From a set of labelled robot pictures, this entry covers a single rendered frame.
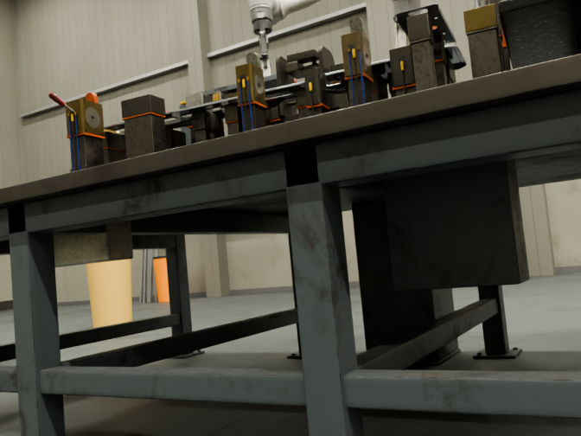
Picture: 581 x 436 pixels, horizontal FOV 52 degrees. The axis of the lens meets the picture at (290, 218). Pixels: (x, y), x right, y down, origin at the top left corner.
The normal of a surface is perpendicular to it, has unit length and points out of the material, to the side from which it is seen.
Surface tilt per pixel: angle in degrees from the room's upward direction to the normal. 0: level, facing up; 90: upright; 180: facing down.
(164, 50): 90
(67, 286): 90
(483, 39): 90
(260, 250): 90
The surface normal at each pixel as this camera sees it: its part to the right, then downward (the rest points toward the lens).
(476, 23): -0.41, -0.03
